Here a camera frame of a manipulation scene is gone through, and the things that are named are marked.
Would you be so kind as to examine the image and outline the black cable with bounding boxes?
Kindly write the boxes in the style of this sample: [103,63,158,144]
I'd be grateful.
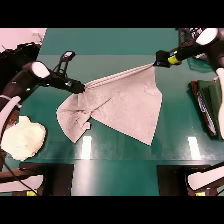
[0,155,39,197]

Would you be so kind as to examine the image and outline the grey shirt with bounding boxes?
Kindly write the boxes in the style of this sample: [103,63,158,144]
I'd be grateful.
[55,63,164,147]

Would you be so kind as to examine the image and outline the dark green garment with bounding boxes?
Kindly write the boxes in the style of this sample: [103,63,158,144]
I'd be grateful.
[197,78,224,135]

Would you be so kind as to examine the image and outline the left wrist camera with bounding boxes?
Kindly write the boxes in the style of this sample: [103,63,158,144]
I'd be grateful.
[53,50,77,78]

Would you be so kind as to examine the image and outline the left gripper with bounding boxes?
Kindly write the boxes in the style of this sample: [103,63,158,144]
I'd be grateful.
[67,80,87,95]

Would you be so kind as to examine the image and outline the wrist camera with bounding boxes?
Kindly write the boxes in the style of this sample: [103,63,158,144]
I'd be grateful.
[53,50,77,78]
[177,27,202,48]

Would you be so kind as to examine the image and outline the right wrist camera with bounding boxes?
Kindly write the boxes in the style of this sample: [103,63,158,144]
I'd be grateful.
[177,27,202,48]

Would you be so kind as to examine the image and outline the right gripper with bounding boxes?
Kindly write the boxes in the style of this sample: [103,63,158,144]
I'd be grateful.
[153,49,174,69]

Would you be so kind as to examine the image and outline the cream white garment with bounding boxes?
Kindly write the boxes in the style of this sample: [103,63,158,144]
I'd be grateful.
[0,115,47,162]

